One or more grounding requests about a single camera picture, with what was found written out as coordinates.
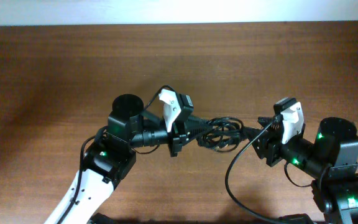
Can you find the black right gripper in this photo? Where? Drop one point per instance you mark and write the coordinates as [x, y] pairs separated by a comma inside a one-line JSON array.
[[272, 148]]

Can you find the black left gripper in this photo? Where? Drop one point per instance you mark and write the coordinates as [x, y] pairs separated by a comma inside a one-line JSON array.
[[179, 132]]

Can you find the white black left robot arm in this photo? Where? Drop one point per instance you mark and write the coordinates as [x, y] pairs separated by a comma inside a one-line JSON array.
[[108, 156]]

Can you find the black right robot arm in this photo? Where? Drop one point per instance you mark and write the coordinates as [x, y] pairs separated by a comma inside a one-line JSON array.
[[331, 160]]

